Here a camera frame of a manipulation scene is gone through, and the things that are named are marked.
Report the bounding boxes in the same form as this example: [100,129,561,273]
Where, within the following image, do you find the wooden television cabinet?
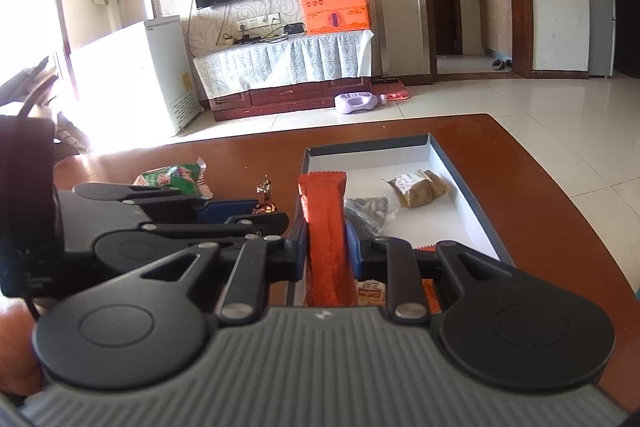
[207,76,373,122]

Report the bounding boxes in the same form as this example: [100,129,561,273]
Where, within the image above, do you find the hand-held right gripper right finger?
[345,219,516,323]

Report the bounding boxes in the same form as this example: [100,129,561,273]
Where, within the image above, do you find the clear nut packet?
[344,196,401,238]

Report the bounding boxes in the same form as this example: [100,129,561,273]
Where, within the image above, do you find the purple detergent bottle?
[334,91,388,114]

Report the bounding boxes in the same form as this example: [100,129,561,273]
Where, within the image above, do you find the grey cardboard box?
[287,133,516,308]

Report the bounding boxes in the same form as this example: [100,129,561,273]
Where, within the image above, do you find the silver refrigerator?
[584,0,617,78]

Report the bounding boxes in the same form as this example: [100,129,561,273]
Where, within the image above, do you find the person's left forearm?
[0,298,42,397]

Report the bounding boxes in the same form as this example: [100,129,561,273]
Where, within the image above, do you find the orange snack bar packet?
[297,172,358,308]

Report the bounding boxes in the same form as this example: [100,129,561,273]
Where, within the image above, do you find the white wall sockets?
[236,13,281,30]

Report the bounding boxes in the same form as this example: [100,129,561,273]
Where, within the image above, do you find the black television cable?
[187,0,200,58]

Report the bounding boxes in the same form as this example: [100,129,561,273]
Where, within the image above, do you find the orange gift box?
[296,0,372,36]

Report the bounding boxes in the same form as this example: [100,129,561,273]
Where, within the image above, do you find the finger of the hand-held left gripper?
[145,213,291,258]
[127,187,262,226]

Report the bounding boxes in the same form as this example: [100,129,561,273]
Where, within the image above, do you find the TV cabinet with white cloth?
[192,29,375,100]

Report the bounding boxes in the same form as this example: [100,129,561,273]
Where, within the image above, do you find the white chest freezer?
[70,15,203,140]

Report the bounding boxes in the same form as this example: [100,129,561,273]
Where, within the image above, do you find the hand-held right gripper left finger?
[140,219,308,323]

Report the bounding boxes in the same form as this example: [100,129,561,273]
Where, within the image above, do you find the small brown cake packet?
[382,170,449,208]

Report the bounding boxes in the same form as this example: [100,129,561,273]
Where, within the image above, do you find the small green snack bag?
[132,158,213,200]

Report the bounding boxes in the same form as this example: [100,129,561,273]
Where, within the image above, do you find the kitchen counter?
[479,0,513,58]

